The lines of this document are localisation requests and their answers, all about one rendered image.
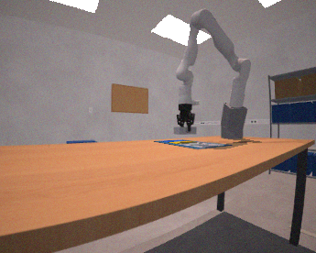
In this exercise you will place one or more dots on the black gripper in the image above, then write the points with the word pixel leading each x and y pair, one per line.
pixel 185 115

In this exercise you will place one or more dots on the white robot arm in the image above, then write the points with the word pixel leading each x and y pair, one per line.
pixel 200 19

